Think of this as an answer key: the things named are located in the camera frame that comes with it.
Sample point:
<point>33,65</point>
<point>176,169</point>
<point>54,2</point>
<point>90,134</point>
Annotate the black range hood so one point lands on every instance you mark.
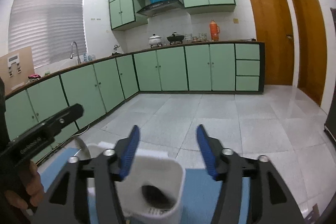
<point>160,7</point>

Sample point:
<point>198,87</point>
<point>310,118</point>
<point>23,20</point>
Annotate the brown wooden door right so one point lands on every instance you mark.
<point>312,48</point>

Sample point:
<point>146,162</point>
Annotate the white cooking pot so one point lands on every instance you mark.
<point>155,41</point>

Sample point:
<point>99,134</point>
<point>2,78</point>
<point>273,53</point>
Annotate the chrome kitchen faucet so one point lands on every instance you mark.
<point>75,52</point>

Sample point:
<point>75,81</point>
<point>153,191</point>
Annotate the brown studded strip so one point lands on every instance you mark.
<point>313,216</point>

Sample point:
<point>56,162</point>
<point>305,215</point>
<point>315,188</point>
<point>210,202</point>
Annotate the brown wooden door left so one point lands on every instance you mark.
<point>274,28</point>

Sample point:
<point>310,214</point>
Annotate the blue felt table mat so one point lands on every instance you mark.
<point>199,198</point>

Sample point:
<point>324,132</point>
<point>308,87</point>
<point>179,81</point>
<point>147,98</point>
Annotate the window blinds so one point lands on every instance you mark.
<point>48,27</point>

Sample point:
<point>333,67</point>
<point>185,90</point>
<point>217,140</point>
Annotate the person's left hand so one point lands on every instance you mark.
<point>31,179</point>

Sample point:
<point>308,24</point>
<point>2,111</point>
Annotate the black wok on stove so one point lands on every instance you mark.
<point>175,38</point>

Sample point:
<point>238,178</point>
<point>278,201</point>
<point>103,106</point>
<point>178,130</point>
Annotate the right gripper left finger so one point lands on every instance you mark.
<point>66,200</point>

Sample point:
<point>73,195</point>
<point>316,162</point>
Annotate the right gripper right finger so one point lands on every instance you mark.
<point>252,190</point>

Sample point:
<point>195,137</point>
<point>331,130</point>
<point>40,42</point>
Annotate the orange thermos flask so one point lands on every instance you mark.
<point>214,31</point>

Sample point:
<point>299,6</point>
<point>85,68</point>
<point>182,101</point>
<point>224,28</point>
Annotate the green lower kitchen cabinets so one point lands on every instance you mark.
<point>103,85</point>

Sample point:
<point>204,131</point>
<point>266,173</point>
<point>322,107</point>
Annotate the white double utensil holder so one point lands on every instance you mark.
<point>156,168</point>

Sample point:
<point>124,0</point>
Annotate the brown wooden door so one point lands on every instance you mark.
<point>274,28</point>
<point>312,48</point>

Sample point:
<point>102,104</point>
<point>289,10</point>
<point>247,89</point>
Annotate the black spoon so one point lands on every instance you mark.
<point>157,198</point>

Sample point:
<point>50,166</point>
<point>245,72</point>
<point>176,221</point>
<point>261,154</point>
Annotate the cardboard sheet with sockets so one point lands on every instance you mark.
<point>16,67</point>

